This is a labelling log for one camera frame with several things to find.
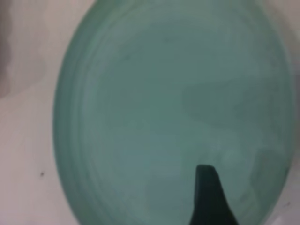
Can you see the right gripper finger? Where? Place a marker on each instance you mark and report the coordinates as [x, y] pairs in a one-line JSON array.
[[208, 201]]

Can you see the green plate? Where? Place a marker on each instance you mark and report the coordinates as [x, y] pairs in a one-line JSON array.
[[152, 93]]

